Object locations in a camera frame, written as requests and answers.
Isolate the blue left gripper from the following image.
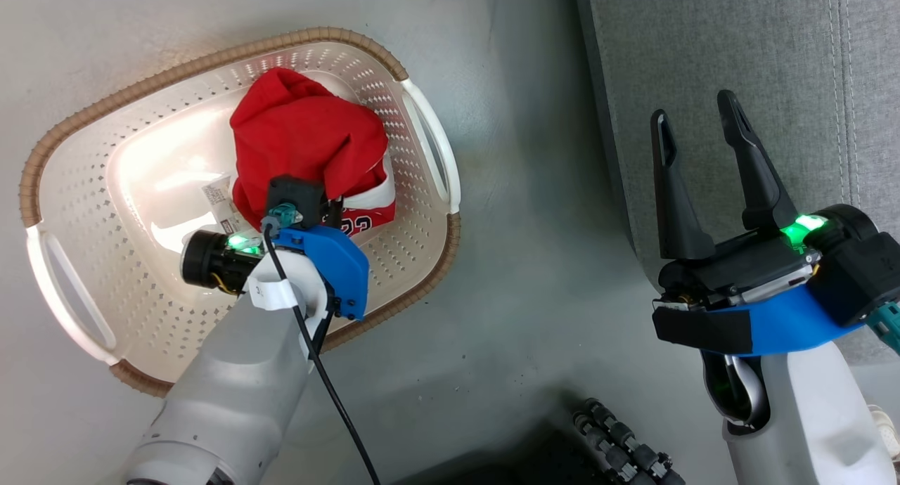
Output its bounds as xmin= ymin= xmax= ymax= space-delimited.
xmin=181 ymin=225 xmax=371 ymax=323

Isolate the teal camera connector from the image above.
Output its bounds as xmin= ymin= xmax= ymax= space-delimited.
xmin=260 ymin=202 xmax=304 ymax=233
xmin=863 ymin=301 xmax=900 ymax=354

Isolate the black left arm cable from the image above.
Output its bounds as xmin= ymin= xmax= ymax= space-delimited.
xmin=261 ymin=221 xmax=382 ymax=485

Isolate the white rounded object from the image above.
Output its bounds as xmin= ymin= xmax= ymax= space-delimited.
xmin=868 ymin=403 xmax=900 ymax=462

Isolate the white perforated laundry basket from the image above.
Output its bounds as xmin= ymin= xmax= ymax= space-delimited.
xmin=19 ymin=27 xmax=463 ymax=399

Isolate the white paper label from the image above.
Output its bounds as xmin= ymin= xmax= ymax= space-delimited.
xmin=201 ymin=176 xmax=243 ymax=236

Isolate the red and white jersey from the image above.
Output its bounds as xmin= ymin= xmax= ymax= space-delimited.
xmin=229 ymin=67 xmax=397 ymax=237

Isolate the black ribbed cable conduit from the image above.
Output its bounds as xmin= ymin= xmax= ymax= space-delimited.
xmin=586 ymin=398 xmax=687 ymax=485
xmin=572 ymin=412 xmax=639 ymax=485

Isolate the teal left camera connector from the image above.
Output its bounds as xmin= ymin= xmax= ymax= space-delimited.
xmin=260 ymin=202 xmax=304 ymax=233

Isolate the teal right camera connector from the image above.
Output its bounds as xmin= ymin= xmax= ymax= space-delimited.
xmin=863 ymin=301 xmax=900 ymax=354

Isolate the grey fabric sofa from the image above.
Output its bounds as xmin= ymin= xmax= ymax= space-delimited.
xmin=573 ymin=0 xmax=900 ymax=366

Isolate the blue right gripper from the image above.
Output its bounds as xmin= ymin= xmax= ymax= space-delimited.
xmin=650 ymin=89 xmax=881 ymax=358

